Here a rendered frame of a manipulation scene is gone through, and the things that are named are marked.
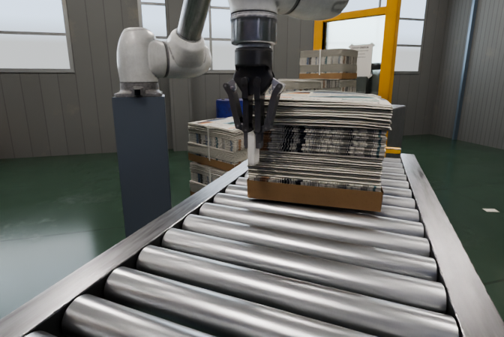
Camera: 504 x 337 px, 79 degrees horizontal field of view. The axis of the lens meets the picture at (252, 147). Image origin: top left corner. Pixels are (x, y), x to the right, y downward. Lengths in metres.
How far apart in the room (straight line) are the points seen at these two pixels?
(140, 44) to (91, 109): 3.61
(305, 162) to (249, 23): 0.30
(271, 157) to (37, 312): 0.46
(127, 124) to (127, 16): 3.61
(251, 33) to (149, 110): 0.81
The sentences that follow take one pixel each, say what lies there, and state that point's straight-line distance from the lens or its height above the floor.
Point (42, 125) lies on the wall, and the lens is 5.10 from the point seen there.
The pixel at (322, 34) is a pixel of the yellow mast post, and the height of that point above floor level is 1.48.
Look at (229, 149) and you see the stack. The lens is 1.54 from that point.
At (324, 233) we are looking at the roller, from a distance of 0.61.
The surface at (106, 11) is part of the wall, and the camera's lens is 4.90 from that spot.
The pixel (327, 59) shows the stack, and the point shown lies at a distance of 2.52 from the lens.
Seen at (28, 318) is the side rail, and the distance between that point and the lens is 0.49.
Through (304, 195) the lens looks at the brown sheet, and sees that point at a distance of 0.68.
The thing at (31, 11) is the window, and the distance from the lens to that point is 5.08.
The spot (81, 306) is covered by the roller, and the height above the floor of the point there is 0.80.
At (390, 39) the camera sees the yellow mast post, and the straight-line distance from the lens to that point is 2.90.
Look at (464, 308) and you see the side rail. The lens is 0.50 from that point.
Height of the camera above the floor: 1.07
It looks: 13 degrees down
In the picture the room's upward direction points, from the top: straight up
